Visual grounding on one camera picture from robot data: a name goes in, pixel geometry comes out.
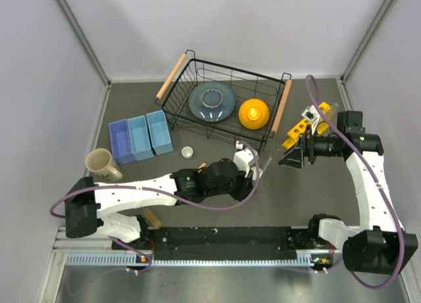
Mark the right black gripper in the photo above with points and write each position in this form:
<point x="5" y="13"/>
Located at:
<point x="295" y="157"/>

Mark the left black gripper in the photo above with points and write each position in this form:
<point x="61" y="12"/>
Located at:
<point x="245" y="186"/>

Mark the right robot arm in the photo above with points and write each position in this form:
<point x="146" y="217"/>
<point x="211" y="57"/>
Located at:
<point x="380" y="244"/>

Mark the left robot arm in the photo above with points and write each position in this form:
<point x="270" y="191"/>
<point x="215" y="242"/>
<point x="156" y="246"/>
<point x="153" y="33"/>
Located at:
<point x="97" y="207"/>

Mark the yellow test tube rack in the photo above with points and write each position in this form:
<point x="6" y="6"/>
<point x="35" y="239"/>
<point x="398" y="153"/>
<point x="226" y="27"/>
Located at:
<point x="294" y="133"/>

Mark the yellow ridged dome bowl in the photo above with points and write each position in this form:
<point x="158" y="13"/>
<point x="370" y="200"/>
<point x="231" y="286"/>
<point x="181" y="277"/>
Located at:
<point x="253" y="114"/>

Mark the small white cup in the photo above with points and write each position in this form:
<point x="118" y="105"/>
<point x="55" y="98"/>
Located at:
<point x="187" y="152"/>

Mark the blue ceramic plate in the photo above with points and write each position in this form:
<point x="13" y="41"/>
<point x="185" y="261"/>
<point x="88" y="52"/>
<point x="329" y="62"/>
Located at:
<point x="212" y="101"/>

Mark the right light blue bin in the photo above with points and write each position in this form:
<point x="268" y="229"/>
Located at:
<point x="159" y="132"/>

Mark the light blue bin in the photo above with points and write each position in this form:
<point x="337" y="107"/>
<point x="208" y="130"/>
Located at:
<point x="159" y="132"/>
<point x="139" y="138"/>

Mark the middle light blue bin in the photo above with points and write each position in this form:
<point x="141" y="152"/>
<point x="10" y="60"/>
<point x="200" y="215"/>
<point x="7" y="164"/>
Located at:
<point x="139" y="138"/>

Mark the dark blue plastic bin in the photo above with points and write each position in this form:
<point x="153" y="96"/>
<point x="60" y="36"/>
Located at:
<point x="120" y="142"/>

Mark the beige ceramic mug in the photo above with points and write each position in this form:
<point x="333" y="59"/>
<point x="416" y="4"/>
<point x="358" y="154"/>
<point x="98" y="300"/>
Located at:
<point x="100" y="162"/>

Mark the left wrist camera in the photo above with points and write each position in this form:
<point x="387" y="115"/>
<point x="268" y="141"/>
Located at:
<point x="246" y="160"/>

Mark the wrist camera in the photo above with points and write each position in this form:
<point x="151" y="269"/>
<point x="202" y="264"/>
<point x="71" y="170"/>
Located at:
<point x="246" y="160"/>
<point x="313" y="119"/>

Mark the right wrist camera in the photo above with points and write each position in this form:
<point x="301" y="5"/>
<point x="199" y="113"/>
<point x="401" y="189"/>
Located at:
<point x="313" y="119"/>

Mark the black wire dish rack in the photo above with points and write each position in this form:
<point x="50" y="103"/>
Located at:
<point x="191" y="71"/>

